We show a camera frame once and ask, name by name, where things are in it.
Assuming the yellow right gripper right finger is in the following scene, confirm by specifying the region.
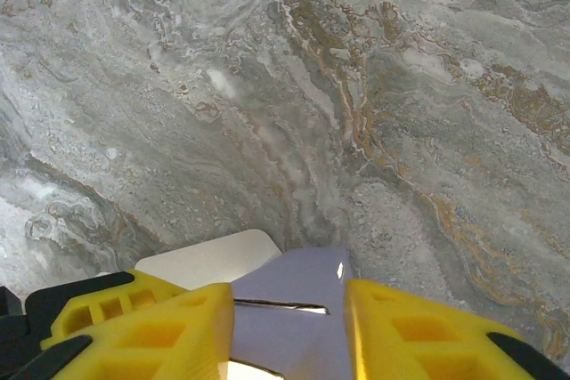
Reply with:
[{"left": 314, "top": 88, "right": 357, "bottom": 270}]
[{"left": 345, "top": 277, "right": 570, "bottom": 380}]

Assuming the white and lilac paper box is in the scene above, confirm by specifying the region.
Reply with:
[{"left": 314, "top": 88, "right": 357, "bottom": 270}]
[{"left": 133, "top": 228, "right": 357, "bottom": 380}]

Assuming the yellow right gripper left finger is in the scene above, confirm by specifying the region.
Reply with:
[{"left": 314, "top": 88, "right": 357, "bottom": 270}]
[{"left": 12, "top": 283, "right": 236, "bottom": 380}]

